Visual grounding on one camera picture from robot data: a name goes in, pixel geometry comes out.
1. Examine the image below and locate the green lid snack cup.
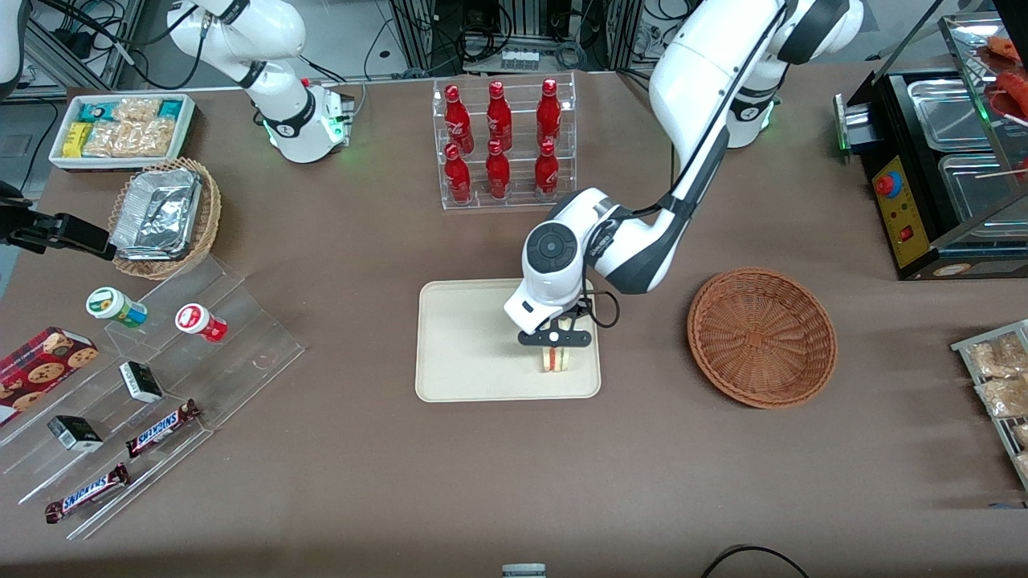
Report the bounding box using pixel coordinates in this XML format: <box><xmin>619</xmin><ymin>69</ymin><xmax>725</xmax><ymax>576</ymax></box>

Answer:
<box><xmin>87</xmin><ymin>287</ymin><xmax>149</xmax><ymax>329</ymax></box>

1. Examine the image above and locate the grey box with green light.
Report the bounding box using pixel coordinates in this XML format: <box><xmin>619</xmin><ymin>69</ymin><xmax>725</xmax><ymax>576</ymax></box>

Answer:
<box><xmin>834</xmin><ymin>90</ymin><xmax>880</xmax><ymax>158</ymax></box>

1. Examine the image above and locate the steel food pan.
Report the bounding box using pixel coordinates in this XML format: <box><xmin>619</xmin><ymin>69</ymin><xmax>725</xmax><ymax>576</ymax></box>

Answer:
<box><xmin>908</xmin><ymin>79</ymin><xmax>995</xmax><ymax>153</ymax></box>

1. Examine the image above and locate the aluminium foil container stack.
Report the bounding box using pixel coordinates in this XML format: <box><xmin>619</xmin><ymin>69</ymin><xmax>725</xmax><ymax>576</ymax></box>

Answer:
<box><xmin>111</xmin><ymin>167</ymin><xmax>203</xmax><ymax>262</ymax></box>

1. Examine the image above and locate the red cookie box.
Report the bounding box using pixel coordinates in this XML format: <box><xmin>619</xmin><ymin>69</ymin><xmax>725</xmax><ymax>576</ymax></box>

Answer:
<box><xmin>0</xmin><ymin>327</ymin><xmax>100</xmax><ymax>427</ymax></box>

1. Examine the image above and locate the red soda bottle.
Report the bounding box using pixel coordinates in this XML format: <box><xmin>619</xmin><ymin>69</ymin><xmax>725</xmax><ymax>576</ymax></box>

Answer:
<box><xmin>534</xmin><ymin>140</ymin><xmax>561</xmax><ymax>198</ymax></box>
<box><xmin>487</xmin><ymin>80</ymin><xmax>513</xmax><ymax>151</ymax></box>
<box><xmin>444</xmin><ymin>143</ymin><xmax>473</xmax><ymax>203</ymax></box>
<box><xmin>444</xmin><ymin>83</ymin><xmax>474</xmax><ymax>153</ymax></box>
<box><xmin>536</xmin><ymin>78</ymin><xmax>562</xmax><ymax>148</ymax></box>
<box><xmin>485</xmin><ymin>140</ymin><xmax>512</xmax><ymax>200</ymax></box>

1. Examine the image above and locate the clear acrylic bottle rack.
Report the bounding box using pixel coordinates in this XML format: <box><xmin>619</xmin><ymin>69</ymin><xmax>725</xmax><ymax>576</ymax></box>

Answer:
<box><xmin>432</xmin><ymin>71</ymin><xmax>577</xmax><ymax>211</ymax></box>

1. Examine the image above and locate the black food warmer machine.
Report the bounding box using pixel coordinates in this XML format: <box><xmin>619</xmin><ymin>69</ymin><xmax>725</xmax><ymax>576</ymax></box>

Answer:
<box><xmin>835</xmin><ymin>12</ymin><xmax>1028</xmax><ymax>282</ymax></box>

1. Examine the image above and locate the cream plastic tray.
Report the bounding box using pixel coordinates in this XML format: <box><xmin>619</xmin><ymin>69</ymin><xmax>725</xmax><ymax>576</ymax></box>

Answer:
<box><xmin>414</xmin><ymin>276</ymin><xmax>602</xmax><ymax>402</ymax></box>

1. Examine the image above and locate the light wicker basket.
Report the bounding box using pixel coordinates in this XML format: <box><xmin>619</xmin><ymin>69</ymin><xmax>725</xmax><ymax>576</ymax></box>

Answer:
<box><xmin>108</xmin><ymin>157</ymin><xmax>223</xmax><ymax>281</ymax></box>

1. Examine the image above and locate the clear acrylic step display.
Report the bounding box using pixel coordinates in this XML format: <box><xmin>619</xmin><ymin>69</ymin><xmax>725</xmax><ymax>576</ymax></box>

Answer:
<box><xmin>0</xmin><ymin>253</ymin><xmax>307</xmax><ymax>540</ymax></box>

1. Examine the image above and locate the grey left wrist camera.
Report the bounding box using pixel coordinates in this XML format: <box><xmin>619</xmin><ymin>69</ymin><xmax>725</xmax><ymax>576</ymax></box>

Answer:
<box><xmin>518</xmin><ymin>328</ymin><xmax>594</xmax><ymax>348</ymax></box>

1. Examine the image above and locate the Snickers chocolate bar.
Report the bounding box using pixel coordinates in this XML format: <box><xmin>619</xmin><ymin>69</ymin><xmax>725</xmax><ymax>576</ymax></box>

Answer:
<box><xmin>126</xmin><ymin>399</ymin><xmax>202</xmax><ymax>459</ymax></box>
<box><xmin>44</xmin><ymin>463</ymin><xmax>132</xmax><ymax>525</ymax></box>

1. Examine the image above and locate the black floor cable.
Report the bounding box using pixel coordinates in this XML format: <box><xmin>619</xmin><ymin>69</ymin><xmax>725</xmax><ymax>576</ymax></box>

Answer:
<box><xmin>700</xmin><ymin>545</ymin><xmax>810</xmax><ymax>578</ymax></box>

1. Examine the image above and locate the triangular sandwich wedge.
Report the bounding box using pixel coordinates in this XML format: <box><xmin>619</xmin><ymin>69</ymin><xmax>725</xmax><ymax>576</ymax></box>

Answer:
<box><xmin>539</xmin><ymin>317</ymin><xmax>577</xmax><ymax>375</ymax></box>

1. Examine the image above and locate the red lid snack cup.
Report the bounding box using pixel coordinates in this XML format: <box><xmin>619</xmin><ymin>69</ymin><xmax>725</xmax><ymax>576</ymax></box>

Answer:
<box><xmin>175</xmin><ymin>303</ymin><xmax>229</xmax><ymax>344</ymax></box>

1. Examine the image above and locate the white plastic snack bin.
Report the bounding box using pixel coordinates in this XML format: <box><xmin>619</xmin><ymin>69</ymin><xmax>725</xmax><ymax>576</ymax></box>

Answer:
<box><xmin>48</xmin><ymin>94</ymin><xmax>197</xmax><ymax>172</ymax></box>

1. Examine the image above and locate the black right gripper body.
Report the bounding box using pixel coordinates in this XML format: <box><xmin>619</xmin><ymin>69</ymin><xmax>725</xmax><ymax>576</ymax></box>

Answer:
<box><xmin>0</xmin><ymin>183</ymin><xmax>51</xmax><ymax>246</ymax></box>

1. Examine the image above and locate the metal wire tray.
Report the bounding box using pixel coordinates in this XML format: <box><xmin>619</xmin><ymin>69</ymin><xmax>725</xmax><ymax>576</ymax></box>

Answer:
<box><xmin>952</xmin><ymin>320</ymin><xmax>1028</xmax><ymax>492</ymax></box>

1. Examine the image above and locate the clear rice cracker bag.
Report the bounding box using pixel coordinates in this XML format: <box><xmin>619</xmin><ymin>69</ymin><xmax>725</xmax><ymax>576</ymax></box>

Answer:
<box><xmin>82</xmin><ymin>119</ymin><xmax>178</xmax><ymax>158</ymax></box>
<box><xmin>112</xmin><ymin>98</ymin><xmax>162</xmax><ymax>124</ymax></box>

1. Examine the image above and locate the small dark green box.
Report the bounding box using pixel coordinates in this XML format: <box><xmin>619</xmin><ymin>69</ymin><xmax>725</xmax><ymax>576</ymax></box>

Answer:
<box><xmin>119</xmin><ymin>361</ymin><xmax>165</xmax><ymax>405</ymax></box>
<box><xmin>47</xmin><ymin>415</ymin><xmax>104</xmax><ymax>453</ymax></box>

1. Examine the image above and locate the brown wicker basket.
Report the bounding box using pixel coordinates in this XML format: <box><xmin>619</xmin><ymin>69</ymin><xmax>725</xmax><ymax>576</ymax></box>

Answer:
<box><xmin>687</xmin><ymin>267</ymin><xmax>838</xmax><ymax>410</ymax></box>

